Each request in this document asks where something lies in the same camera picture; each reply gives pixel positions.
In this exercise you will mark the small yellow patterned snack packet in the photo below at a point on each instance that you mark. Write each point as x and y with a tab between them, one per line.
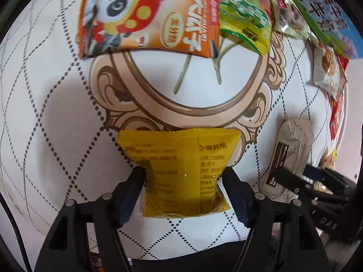
330	158

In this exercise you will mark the blue green printed cardboard box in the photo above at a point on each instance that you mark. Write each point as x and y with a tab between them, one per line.
317	2

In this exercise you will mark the clear white snack packet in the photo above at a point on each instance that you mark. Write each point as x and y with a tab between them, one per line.
289	17

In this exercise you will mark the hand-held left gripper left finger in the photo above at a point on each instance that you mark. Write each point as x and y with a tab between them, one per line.
133	194

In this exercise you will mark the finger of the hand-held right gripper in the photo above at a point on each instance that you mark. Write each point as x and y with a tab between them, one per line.
314	172
289	182

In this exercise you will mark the grey snack bar packet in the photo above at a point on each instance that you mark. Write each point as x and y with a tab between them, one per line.
292	147

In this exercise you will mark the orange panda snack bag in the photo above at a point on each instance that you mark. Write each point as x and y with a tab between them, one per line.
158	19

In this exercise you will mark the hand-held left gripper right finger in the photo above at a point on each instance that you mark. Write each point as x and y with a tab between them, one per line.
238	197

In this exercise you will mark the white printed quilted mat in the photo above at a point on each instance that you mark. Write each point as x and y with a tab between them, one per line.
56	119

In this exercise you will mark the green snack packet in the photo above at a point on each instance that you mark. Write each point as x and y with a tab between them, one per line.
244	19

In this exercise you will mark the white cookie snack packet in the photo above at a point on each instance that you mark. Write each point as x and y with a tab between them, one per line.
326	65

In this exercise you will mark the flat red snack packet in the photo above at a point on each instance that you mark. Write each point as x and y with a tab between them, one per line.
337	119

